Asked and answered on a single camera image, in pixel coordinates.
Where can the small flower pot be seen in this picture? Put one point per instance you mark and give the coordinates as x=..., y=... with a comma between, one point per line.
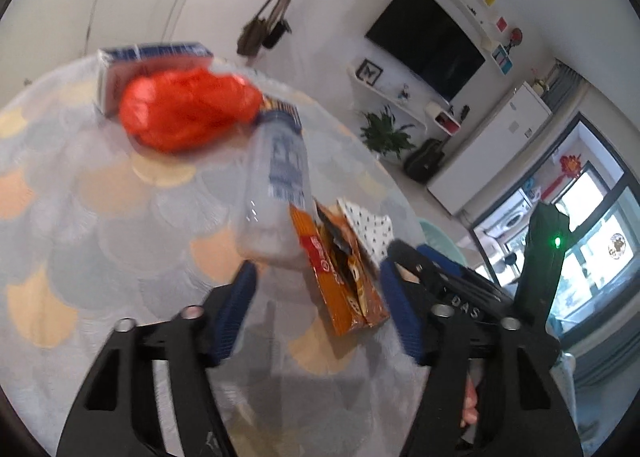
x=539, y=83

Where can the small shelf figurine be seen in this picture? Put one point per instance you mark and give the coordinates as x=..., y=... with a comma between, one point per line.
x=405, y=92

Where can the clear plastic bottle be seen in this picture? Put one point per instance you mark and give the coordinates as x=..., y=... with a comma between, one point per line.
x=275, y=197

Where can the red knot ornament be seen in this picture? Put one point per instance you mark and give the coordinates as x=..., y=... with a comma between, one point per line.
x=567, y=169

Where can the green potted plant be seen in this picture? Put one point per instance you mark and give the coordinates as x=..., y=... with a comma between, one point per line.
x=385, y=132

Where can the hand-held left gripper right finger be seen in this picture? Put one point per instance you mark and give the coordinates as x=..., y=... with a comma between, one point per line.
x=400, y=317

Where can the black wall television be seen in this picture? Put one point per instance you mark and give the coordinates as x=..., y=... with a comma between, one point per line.
x=425, y=37

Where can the blue white carton box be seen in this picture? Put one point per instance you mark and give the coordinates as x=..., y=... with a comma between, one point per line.
x=150, y=54

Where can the orange snack packet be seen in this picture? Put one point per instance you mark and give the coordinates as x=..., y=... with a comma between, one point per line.
x=345, y=307

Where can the black hanging bag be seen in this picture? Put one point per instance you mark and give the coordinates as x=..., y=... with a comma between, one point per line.
x=276, y=34

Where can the sliding glass door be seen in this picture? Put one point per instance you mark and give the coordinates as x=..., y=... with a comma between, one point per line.
x=600, y=217

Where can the grey blue curtain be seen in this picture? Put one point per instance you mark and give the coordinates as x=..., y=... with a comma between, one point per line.
x=562, y=84

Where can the white pink cube shelf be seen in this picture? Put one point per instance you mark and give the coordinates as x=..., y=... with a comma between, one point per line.
x=442, y=119

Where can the red fan ornament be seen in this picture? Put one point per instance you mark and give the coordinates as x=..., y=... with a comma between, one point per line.
x=516, y=37

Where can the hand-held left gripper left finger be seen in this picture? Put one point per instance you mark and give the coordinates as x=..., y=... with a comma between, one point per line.
x=235, y=312

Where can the curved white wall shelf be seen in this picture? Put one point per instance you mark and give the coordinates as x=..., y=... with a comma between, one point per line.
x=385, y=96

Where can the white washing machine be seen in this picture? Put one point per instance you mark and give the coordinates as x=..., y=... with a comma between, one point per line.
x=512, y=222

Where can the small blue white shelf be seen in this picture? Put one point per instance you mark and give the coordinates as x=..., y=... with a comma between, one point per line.
x=502, y=59

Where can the person's right hand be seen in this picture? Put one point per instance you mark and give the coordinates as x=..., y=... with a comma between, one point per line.
x=470, y=407

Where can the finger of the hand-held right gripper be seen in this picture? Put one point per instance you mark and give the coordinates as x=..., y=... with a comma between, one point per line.
x=425, y=273
x=445, y=262

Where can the polka dot white packet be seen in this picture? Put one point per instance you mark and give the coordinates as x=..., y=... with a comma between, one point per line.
x=370, y=229

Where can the red plastic bag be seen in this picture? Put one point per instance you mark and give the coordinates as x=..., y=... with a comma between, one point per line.
x=185, y=107

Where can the scale patterned tablecloth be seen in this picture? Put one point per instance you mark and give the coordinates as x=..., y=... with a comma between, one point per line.
x=125, y=217

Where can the framed butterfly picture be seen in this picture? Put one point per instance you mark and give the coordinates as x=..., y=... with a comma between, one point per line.
x=370, y=70

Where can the brown hanging bag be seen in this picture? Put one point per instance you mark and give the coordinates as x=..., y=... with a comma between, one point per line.
x=250, y=37

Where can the pink wall cube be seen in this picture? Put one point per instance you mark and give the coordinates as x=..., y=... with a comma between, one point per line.
x=501, y=24

